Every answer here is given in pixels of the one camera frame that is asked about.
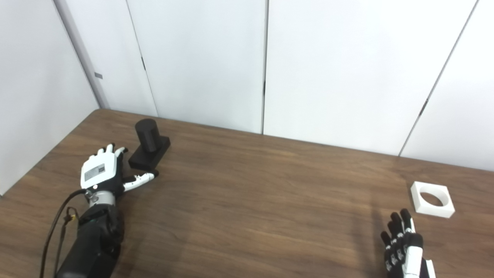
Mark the white square piece with hole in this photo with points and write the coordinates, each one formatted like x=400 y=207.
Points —
x=432 y=209

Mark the white and black left hand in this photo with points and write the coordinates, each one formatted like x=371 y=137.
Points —
x=96 y=172

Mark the black peg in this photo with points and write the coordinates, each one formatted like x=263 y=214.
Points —
x=148 y=139

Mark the white and black right hand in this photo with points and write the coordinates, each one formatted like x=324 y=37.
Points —
x=411 y=258

